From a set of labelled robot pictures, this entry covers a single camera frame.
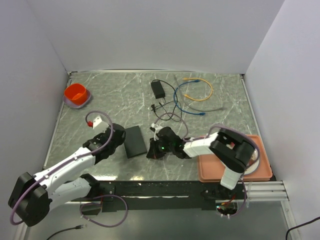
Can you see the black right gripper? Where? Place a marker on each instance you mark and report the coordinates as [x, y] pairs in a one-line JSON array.
[[153, 152]]

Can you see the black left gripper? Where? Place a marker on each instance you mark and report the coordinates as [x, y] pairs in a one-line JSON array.
[[120, 141]]

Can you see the black network switch box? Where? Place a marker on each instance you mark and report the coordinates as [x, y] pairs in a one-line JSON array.
[[134, 143]]

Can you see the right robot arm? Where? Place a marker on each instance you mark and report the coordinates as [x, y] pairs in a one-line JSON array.
[[233, 148]]

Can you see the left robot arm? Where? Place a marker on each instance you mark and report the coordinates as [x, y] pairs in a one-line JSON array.
[[34, 196]]

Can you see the pink plastic tray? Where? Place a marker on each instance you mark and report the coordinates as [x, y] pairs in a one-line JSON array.
[[211, 169]]

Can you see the orange plastic cup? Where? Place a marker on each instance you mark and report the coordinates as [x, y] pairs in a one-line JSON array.
[[76, 93]]

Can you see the patterned ceramic plate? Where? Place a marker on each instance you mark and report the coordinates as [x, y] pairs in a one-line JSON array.
[[253, 163]]

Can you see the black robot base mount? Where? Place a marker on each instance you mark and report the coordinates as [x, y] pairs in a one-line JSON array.
[[165, 195]]

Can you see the aluminium frame rail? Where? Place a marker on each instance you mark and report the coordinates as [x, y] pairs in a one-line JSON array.
[[256, 192]]

